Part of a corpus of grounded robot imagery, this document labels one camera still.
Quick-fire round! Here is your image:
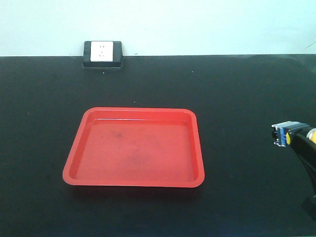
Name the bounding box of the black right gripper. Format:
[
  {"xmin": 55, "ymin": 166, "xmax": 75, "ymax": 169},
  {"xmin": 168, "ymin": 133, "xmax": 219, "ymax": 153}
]
[{"xmin": 290, "ymin": 135, "xmax": 316, "ymax": 221}]

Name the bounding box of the yellow mushroom push button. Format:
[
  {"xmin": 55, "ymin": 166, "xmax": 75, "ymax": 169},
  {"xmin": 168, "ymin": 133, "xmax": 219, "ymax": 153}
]
[{"xmin": 271, "ymin": 121, "xmax": 316, "ymax": 147}]

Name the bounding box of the red plastic tray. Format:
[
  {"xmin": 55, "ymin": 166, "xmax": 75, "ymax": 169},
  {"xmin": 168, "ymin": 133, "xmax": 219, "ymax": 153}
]
[{"xmin": 62, "ymin": 107, "xmax": 205, "ymax": 188}]

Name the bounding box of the black white power socket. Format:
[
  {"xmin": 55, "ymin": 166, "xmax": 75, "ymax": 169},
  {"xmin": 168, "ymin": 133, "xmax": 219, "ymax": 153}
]
[{"xmin": 82, "ymin": 41, "xmax": 123, "ymax": 69}]

